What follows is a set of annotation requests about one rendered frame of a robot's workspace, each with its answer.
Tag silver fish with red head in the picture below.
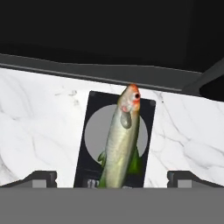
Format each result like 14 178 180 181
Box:
96 83 144 189

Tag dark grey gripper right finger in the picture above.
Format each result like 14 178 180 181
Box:
166 170 224 189

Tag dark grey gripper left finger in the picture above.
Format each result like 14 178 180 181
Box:
0 170 58 189

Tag black digital scale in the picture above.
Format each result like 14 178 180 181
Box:
73 90 157 189

